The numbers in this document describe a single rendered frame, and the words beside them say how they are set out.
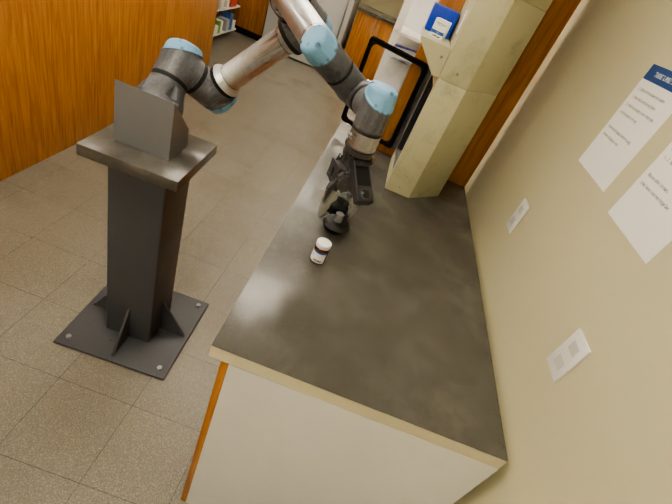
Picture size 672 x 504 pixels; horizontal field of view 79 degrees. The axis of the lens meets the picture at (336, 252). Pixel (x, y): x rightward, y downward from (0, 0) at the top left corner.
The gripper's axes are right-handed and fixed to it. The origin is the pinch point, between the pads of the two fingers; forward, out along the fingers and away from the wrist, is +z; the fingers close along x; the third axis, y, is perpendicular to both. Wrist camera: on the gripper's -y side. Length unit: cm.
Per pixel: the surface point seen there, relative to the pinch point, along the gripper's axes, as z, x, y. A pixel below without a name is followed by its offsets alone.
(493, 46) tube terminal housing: -46, -56, 42
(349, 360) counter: 16.3, 1.9, -34.5
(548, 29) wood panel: -57, -94, 61
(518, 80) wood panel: -36, -94, 61
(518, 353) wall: 9, -44, -41
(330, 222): 12.6, -7.8, 14.4
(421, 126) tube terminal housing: -13, -47, 46
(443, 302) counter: 16.3, -37.7, -16.8
